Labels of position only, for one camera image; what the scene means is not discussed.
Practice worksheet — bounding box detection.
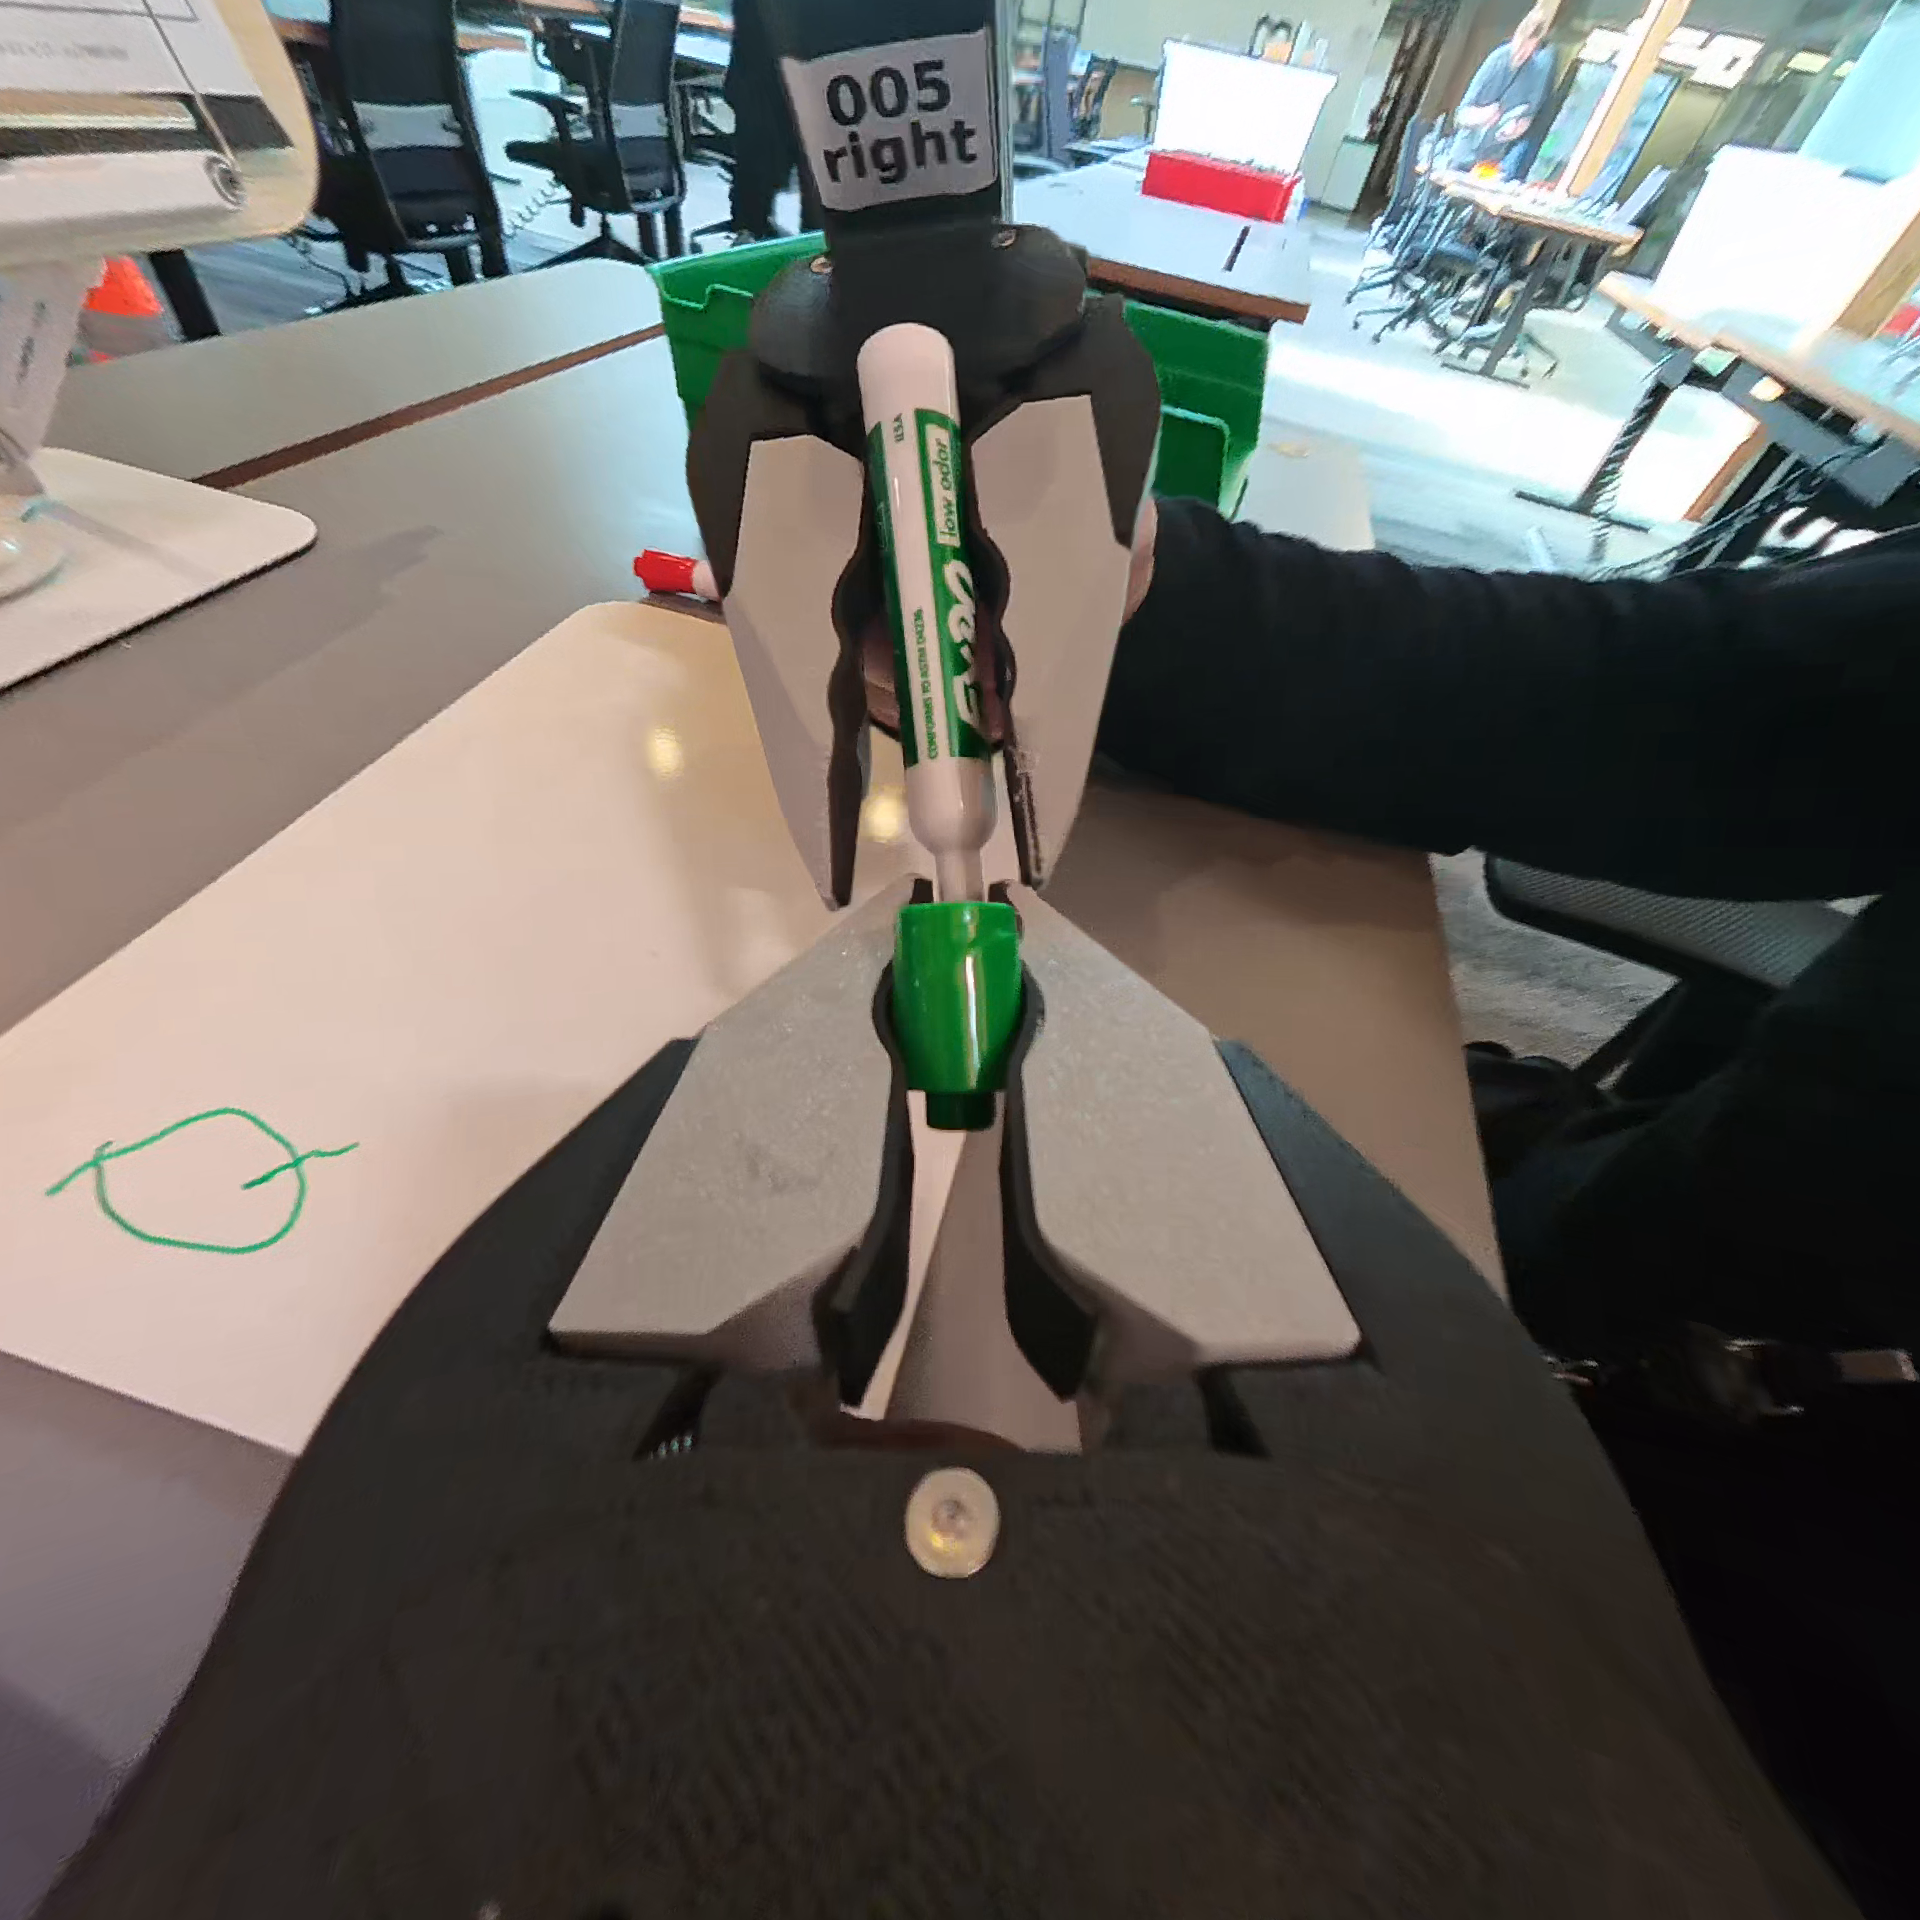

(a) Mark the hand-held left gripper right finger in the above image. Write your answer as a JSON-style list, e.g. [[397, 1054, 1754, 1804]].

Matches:
[[990, 882, 1367, 1402]]

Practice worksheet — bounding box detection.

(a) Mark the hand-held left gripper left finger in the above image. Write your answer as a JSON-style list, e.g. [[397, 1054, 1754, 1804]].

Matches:
[[544, 886, 921, 1412]]

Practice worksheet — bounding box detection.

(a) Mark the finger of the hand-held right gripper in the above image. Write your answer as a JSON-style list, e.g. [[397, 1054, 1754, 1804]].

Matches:
[[959, 394, 1136, 889], [719, 432, 903, 918]]

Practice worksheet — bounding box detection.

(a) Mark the green whiteboard marker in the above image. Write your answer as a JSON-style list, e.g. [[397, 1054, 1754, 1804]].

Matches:
[[855, 322, 1009, 911]]

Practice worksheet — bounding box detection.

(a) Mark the green marker cap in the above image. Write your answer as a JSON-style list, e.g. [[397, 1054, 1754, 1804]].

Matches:
[[892, 900, 1028, 1135]]

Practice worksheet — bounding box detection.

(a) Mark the white whiteboard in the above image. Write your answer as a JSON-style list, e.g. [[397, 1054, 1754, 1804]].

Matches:
[[0, 600, 1097, 1419]]

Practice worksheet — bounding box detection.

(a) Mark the person's right forearm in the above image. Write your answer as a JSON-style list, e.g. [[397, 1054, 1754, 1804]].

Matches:
[[1093, 498, 1920, 906]]

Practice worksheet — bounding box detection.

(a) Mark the green plastic bin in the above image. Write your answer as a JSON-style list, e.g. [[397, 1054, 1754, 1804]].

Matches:
[[647, 247, 1270, 521]]

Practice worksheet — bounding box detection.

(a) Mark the red plastic bin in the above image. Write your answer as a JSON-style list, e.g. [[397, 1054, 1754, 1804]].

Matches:
[[1140, 146, 1308, 226]]

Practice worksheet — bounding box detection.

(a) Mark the black mesh office chair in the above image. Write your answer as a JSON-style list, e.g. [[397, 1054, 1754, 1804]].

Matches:
[[1480, 854, 1882, 1082]]

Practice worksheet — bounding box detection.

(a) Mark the person's dark clothing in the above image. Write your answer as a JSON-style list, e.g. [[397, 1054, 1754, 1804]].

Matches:
[[1468, 900, 1920, 1920]]

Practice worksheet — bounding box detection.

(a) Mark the orange traffic cone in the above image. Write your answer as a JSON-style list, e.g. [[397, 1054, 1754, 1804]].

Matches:
[[81, 257, 161, 366]]

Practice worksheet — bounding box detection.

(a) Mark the wooden clipboard with instruction sheet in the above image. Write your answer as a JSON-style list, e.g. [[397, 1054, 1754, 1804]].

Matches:
[[0, 0, 324, 452]]

